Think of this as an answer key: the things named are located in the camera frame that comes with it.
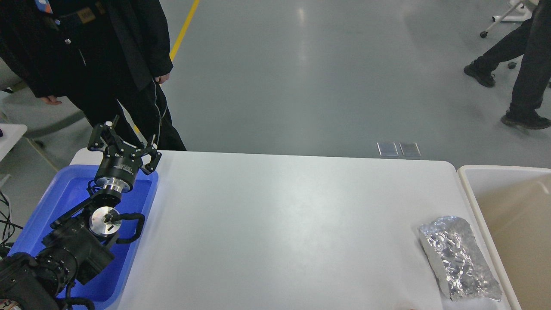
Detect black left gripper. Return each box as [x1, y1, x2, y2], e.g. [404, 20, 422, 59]
[88, 115, 162, 193]

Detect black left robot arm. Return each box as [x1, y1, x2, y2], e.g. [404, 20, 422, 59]
[0, 117, 162, 310]

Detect grey office chair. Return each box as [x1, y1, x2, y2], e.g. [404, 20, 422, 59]
[0, 60, 85, 171]

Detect person in black clothes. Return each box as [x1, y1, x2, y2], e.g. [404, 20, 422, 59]
[1, 0, 186, 151]

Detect white side table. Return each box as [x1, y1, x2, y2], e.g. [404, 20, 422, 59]
[0, 123, 28, 161]

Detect blue plastic bin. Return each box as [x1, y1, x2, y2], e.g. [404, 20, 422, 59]
[1, 165, 159, 310]

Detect left floor metal plate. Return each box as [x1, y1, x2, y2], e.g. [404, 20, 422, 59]
[377, 143, 399, 157]

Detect floor metal plate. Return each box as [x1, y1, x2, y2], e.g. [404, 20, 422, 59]
[399, 143, 422, 157]
[377, 143, 399, 157]

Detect right floor metal plate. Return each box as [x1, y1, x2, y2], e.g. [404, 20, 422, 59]
[399, 143, 422, 157]

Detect crumpled silver foil bag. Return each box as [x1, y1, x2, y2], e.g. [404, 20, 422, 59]
[418, 216, 504, 302]

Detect beige plastic bin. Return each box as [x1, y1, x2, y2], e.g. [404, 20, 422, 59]
[457, 165, 551, 310]

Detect black cables at left edge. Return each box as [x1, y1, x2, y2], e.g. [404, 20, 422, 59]
[0, 189, 22, 259]

